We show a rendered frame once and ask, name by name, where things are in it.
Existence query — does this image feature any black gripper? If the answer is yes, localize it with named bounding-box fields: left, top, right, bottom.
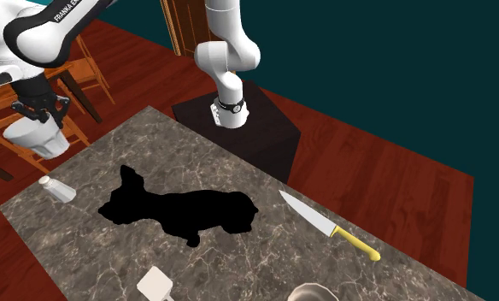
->
left=9, top=73, right=72, bottom=130

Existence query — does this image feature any white ribbed cup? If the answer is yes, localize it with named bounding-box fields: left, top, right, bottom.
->
left=3, top=114, right=71, bottom=161

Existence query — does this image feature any dark wooden dining table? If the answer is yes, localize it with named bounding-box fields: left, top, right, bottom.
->
left=44, top=62, right=104, bottom=125

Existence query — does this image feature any white salt shaker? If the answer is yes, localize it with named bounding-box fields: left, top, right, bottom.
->
left=38, top=174, right=78, bottom=204

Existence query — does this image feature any brown wooden door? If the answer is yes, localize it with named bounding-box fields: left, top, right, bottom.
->
left=159, top=0, right=213, bottom=60

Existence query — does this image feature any dark robot stand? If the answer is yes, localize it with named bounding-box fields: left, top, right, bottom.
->
left=171, top=80, right=302, bottom=185

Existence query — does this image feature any grey metal bowl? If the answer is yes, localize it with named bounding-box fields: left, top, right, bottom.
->
left=286, top=281, right=340, bottom=301

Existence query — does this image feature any yellow-handled kitchen knife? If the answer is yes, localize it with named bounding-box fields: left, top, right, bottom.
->
left=278, top=189, right=382, bottom=263

